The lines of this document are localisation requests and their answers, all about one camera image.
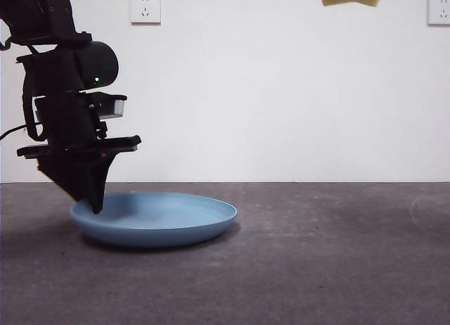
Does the black cable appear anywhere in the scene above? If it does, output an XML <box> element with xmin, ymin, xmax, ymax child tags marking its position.
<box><xmin>0</xmin><ymin>123</ymin><xmax>46</xmax><ymax>143</ymax></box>

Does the light blue round plate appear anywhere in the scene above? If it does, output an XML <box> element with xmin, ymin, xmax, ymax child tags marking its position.
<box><xmin>70</xmin><ymin>192</ymin><xmax>238</xmax><ymax>248</ymax></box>

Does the pale grey camera box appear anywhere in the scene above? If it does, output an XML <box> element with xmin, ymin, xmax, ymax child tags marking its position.
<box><xmin>94</xmin><ymin>94</ymin><xmax>128</xmax><ymax>121</ymax></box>

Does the white wall socket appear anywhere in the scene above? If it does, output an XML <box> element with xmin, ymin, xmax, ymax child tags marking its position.
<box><xmin>131</xmin><ymin>0</ymin><xmax>162</xmax><ymax>26</ymax></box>
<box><xmin>427</xmin><ymin>0</ymin><xmax>450</xmax><ymax>27</ymax></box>

